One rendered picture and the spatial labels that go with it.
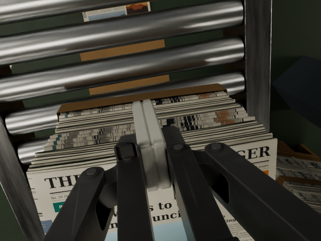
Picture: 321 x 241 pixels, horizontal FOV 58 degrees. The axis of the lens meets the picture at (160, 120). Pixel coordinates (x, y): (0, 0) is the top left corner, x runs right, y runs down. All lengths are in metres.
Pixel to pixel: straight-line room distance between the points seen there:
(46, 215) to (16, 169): 0.27
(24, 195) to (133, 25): 0.40
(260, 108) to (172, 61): 0.20
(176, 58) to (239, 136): 0.22
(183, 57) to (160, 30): 0.06
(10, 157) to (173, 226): 0.35
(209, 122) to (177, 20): 0.20
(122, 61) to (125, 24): 0.06
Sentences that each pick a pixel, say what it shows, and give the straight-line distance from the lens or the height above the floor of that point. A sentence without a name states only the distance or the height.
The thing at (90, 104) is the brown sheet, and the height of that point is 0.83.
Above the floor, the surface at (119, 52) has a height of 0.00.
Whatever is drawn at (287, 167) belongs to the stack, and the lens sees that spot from 1.42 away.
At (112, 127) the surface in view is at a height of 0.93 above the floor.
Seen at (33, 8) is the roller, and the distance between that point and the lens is 0.52.
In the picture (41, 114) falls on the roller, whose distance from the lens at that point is 0.57.
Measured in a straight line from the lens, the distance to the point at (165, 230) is 0.39.
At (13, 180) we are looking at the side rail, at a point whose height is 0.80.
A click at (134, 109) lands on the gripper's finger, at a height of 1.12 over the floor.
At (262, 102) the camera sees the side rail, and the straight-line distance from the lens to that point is 0.61.
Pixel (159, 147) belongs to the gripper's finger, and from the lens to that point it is 0.15.
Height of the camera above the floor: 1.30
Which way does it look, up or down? 65 degrees down
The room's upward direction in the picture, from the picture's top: 160 degrees clockwise
